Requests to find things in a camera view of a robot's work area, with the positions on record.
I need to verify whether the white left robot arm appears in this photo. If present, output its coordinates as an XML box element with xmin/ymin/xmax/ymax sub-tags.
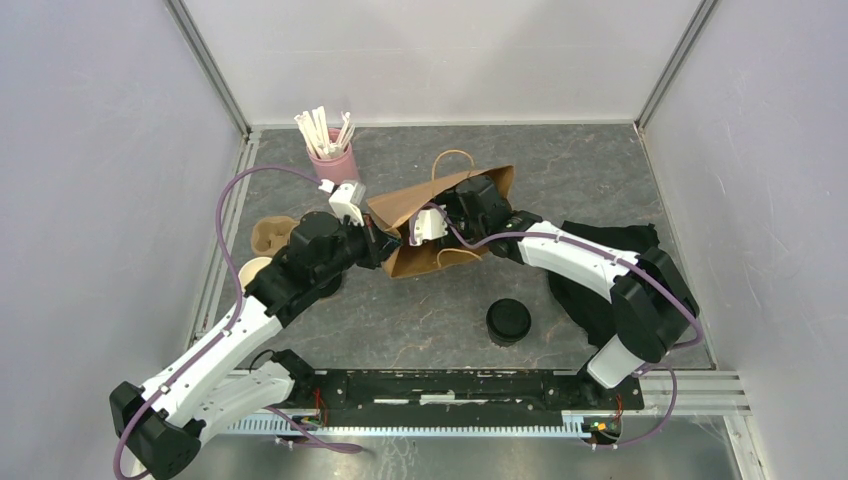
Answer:
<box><xmin>109</xmin><ymin>211</ymin><xmax>400</xmax><ymax>479</ymax></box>

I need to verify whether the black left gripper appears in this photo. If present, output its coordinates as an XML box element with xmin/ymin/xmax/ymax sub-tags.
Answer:
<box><xmin>314</xmin><ymin>210</ymin><xmax>404</xmax><ymax>285</ymax></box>

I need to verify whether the brown cardboard cup carrier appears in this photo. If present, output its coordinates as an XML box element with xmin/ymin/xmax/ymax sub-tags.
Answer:
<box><xmin>250</xmin><ymin>216</ymin><xmax>299</xmax><ymax>257</ymax></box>

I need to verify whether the black cloth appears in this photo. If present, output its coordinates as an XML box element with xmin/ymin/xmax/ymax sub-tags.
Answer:
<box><xmin>547</xmin><ymin>220</ymin><xmax>660</xmax><ymax>348</ymax></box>

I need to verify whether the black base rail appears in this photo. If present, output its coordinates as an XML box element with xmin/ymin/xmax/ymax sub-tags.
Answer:
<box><xmin>275</xmin><ymin>369</ymin><xmax>645</xmax><ymax>428</ymax></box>

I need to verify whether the white wrapped straws bundle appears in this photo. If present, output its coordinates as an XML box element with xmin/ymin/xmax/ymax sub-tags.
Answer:
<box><xmin>293</xmin><ymin>106</ymin><xmax>355</xmax><ymax>160</ymax></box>

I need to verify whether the pink straw holder cup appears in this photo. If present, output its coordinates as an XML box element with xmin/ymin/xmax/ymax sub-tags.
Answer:
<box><xmin>306</xmin><ymin>136</ymin><xmax>361</xmax><ymax>184</ymax></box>

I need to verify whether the brown paper bag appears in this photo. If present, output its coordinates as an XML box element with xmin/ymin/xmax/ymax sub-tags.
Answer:
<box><xmin>367</xmin><ymin>160</ymin><xmax>515</xmax><ymax>279</ymax></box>

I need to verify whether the stack of paper cups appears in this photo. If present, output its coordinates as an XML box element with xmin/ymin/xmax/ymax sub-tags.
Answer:
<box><xmin>238</xmin><ymin>256</ymin><xmax>272</xmax><ymax>290</ymax></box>

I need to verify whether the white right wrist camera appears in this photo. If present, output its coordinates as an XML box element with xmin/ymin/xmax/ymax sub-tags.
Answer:
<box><xmin>408</xmin><ymin>207</ymin><xmax>449</xmax><ymax>247</ymax></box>

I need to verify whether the stack of black lids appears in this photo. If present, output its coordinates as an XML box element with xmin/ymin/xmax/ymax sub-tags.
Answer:
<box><xmin>315</xmin><ymin>272</ymin><xmax>344</xmax><ymax>299</ymax></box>

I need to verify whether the aluminium slotted cable duct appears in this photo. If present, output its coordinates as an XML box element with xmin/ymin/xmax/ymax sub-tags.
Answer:
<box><xmin>184</xmin><ymin>370</ymin><xmax>629</xmax><ymax>442</ymax></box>

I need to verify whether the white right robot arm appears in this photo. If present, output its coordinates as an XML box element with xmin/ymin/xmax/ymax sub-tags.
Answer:
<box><xmin>408</xmin><ymin>175</ymin><xmax>703</xmax><ymax>408</ymax></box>

